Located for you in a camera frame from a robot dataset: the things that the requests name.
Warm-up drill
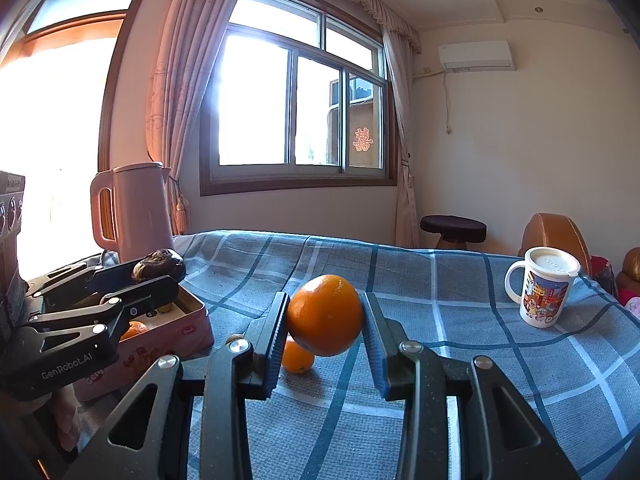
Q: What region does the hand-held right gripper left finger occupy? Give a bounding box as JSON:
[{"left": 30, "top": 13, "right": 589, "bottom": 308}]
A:
[{"left": 75, "top": 290, "right": 292, "bottom": 480}]

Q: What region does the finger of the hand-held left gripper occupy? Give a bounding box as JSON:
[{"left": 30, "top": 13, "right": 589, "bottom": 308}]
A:
[
  {"left": 24, "top": 261, "right": 146, "bottom": 314},
  {"left": 0, "top": 275, "right": 181, "bottom": 402}
]

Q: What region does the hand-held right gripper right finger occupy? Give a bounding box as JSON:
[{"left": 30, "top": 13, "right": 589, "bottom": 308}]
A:
[{"left": 361, "top": 291, "right": 581, "bottom": 480}]

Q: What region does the dark brown pastry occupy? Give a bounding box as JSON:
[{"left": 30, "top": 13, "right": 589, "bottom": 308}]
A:
[{"left": 132, "top": 248, "right": 187, "bottom": 283}]

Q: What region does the large orange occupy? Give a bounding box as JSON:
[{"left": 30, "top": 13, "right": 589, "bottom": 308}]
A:
[{"left": 120, "top": 320, "right": 150, "bottom": 341}]

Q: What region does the pink tin box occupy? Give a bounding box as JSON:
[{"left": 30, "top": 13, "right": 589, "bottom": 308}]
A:
[{"left": 75, "top": 285, "right": 216, "bottom": 403}]

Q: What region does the small orange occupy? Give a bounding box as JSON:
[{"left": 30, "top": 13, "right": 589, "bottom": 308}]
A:
[
  {"left": 281, "top": 337, "right": 316, "bottom": 375},
  {"left": 286, "top": 274, "right": 365, "bottom": 358}
]

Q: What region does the pink kettle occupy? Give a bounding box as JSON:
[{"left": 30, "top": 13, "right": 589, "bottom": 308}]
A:
[{"left": 90, "top": 161, "right": 176, "bottom": 265}]

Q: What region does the blue plaid tablecloth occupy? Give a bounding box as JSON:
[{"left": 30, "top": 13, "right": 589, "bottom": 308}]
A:
[{"left": 75, "top": 230, "right": 640, "bottom": 480}]

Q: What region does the wooden glass door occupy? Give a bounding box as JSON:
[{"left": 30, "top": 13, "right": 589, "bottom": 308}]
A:
[{"left": 0, "top": 0, "right": 162, "bottom": 281}]

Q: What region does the dark round stool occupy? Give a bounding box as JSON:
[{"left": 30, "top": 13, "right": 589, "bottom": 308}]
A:
[{"left": 420, "top": 215, "right": 488, "bottom": 251}]

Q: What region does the white cartoon print mug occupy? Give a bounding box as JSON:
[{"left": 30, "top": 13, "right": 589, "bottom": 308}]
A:
[{"left": 504, "top": 246, "right": 582, "bottom": 330}]

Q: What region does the white mug lid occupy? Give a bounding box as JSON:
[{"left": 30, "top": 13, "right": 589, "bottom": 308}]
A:
[{"left": 524, "top": 246, "right": 582, "bottom": 276}]

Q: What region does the pink curtain with tassel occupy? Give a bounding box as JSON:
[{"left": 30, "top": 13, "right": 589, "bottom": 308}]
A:
[{"left": 144, "top": 0, "right": 252, "bottom": 237}]

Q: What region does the red cloth item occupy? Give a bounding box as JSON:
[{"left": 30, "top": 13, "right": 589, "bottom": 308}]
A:
[{"left": 590, "top": 255, "right": 621, "bottom": 294}]

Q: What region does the pink soft item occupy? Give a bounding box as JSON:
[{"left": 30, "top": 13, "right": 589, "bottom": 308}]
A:
[{"left": 620, "top": 285, "right": 640, "bottom": 319}]

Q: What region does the white air conditioner pipe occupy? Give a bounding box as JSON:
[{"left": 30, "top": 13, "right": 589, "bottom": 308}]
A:
[{"left": 412, "top": 67, "right": 454, "bottom": 136}]

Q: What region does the brown round object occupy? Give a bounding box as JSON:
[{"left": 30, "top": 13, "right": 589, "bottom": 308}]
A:
[{"left": 616, "top": 248, "right": 640, "bottom": 289}]

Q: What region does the white air conditioner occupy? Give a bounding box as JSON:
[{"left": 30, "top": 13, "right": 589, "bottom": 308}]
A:
[{"left": 437, "top": 40, "right": 516, "bottom": 72}]

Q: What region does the sliding window with brown frame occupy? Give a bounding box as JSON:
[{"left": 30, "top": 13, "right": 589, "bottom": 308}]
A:
[{"left": 199, "top": 0, "right": 401, "bottom": 197}]

